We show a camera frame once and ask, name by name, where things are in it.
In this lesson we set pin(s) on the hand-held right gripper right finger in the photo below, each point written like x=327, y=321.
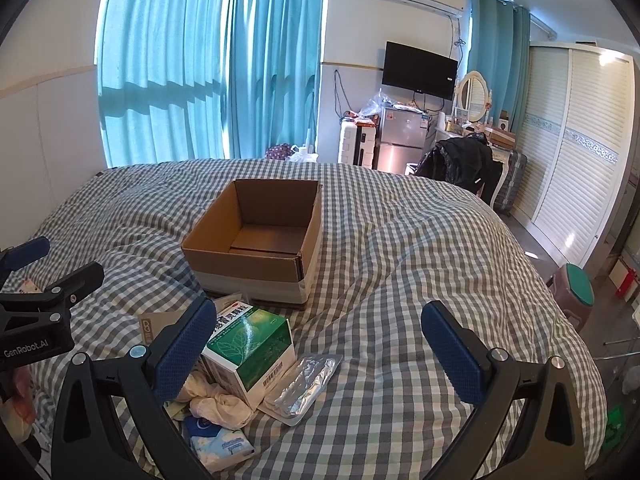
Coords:
x=452, y=355

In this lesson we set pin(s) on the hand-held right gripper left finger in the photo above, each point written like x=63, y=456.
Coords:
x=185, y=347

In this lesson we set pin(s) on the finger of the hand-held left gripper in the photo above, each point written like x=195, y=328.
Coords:
x=30, y=250
x=80, y=277

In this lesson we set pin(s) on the brown card packet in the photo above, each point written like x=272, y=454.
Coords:
x=155, y=327

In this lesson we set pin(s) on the green medicine box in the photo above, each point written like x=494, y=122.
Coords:
x=250, y=342

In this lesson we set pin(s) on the beige cloth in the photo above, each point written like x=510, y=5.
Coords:
x=220, y=405

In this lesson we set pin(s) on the brown cardboard box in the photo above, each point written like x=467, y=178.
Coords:
x=240, y=265

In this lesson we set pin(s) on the blue tissue pack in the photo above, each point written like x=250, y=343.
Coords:
x=220, y=447

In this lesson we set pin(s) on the silver foil packet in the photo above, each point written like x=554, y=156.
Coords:
x=300, y=385

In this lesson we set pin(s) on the grey checked blanket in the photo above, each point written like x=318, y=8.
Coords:
x=400, y=260

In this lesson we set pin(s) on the green topped stool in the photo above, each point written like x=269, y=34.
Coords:
x=575, y=287

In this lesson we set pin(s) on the green plastic bag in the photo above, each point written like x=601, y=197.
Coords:
x=614, y=427

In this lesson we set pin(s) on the silver suitcase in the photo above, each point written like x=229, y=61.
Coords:
x=515, y=180

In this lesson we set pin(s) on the red fire extinguisher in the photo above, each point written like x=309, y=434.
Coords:
x=627, y=280

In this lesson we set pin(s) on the black jacket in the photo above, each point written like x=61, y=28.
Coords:
x=460, y=162

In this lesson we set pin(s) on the purple patterned bag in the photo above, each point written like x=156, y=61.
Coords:
x=277, y=152

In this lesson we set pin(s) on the silver fridge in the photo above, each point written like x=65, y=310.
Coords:
x=402, y=140

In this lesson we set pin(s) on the small cardboard box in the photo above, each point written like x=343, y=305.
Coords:
x=500, y=137

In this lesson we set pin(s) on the white plastic bag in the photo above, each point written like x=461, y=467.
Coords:
x=302, y=155

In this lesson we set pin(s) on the wide teal curtain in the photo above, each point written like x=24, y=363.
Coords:
x=160, y=60

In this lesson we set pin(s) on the white suitcase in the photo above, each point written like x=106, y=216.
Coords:
x=357, y=145

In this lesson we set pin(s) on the white slatted wardrobe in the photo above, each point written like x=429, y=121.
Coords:
x=580, y=160

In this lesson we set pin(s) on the clear plastic bag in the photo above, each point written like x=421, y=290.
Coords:
x=372, y=105

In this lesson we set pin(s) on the white oval mirror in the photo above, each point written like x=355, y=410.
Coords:
x=472, y=92

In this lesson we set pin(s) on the narrow teal curtain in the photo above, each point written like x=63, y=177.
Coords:
x=495, y=60

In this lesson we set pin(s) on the black wall television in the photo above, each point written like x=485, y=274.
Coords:
x=420, y=70

